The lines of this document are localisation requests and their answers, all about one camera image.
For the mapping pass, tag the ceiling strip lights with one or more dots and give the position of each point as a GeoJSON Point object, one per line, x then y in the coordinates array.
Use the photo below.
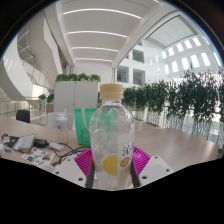
{"type": "Point", "coordinates": [96, 33]}

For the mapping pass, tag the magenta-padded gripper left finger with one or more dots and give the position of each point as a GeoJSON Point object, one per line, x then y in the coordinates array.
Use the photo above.
{"type": "Point", "coordinates": [71, 171]}

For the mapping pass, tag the clear tumbler with white lid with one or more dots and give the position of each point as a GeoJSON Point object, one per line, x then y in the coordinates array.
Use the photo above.
{"type": "Point", "coordinates": [61, 128]}

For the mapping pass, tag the colourful sticker sheet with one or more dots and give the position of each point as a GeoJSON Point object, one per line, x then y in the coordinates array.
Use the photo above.
{"type": "Point", "coordinates": [37, 156]}

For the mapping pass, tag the clear bottle with beige cap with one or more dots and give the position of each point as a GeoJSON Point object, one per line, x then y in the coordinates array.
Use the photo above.
{"type": "Point", "coordinates": [111, 140]}

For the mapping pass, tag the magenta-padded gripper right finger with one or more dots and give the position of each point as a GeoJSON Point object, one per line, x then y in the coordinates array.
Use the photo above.
{"type": "Point", "coordinates": [153, 170]}

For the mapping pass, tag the black chair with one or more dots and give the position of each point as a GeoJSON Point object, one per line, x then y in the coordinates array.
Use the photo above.
{"type": "Point", "coordinates": [23, 116]}

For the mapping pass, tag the white cabinet topped with plants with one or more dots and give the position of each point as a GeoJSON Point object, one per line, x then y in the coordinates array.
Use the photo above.
{"type": "Point", "coordinates": [76, 95]}

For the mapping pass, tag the low planter with green plants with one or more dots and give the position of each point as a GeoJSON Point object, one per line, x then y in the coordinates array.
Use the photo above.
{"type": "Point", "coordinates": [46, 98]}

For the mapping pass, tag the white power adapter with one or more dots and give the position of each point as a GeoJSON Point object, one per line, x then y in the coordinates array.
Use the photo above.
{"type": "Point", "coordinates": [56, 146]}

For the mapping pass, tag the row of green hedge plants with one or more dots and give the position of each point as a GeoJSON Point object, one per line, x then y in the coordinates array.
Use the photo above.
{"type": "Point", "coordinates": [186, 100]}

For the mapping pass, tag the black charger block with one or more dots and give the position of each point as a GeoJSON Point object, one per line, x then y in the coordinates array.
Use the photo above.
{"type": "Point", "coordinates": [40, 143]}

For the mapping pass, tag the green printed tote bag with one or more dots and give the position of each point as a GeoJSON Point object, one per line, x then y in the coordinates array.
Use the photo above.
{"type": "Point", "coordinates": [81, 128]}

